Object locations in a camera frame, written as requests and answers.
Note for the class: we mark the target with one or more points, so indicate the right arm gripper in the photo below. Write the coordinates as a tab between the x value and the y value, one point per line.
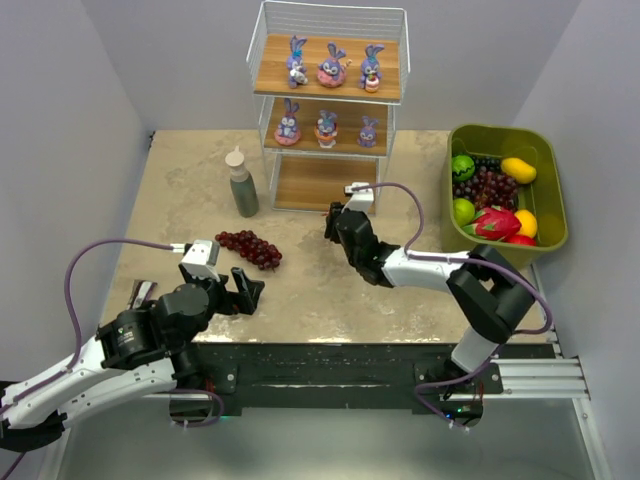
347	230

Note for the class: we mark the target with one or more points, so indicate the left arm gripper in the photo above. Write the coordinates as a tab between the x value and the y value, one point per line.
226	296

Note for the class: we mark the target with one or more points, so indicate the small purple bunny toy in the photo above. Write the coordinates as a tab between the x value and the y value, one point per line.
370	74

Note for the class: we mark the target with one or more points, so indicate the purple bunny blue bow toy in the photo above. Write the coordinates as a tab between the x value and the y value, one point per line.
297	71

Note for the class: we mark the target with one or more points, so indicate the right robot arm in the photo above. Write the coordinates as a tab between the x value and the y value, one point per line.
493	297

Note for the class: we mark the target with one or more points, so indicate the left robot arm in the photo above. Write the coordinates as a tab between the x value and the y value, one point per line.
143	351

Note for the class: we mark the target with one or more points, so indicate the red grape bunch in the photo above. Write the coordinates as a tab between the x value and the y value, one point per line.
259	252

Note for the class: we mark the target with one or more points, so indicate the green soap dispenser bottle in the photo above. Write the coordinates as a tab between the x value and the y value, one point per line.
242	184

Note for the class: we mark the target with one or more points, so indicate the purple snack wrapper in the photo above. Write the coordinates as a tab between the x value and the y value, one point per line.
141	292

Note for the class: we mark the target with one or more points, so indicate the green lime toy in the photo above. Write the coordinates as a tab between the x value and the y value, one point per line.
463	211

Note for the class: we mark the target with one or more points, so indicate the green watermelon ball toy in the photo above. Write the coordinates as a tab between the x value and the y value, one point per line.
462	168

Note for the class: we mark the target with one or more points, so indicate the pink dragon fruit toy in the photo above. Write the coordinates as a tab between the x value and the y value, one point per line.
493	224

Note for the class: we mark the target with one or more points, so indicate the dark grapes in bin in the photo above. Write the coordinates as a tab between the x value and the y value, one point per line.
489	186

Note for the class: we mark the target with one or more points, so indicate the red fruit toy in bin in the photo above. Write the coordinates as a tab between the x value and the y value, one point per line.
522	240

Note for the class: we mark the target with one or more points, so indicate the orange fruit toy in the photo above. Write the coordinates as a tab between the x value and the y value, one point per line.
528	223

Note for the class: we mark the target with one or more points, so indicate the yellow mango toy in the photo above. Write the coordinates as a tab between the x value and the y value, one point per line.
517	168

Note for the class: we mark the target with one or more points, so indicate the green plastic bin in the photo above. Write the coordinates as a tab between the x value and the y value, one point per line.
543	197

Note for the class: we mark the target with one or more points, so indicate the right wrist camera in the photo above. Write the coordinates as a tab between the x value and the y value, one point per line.
360	197

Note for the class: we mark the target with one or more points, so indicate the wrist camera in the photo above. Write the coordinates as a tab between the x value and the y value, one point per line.
360	197
198	262

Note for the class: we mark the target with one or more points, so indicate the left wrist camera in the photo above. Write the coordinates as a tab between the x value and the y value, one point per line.
198	262

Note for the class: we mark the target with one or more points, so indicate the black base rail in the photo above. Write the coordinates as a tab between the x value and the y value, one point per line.
231	377

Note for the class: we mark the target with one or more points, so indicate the white wire wooden shelf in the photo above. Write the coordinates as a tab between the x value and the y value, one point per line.
305	176

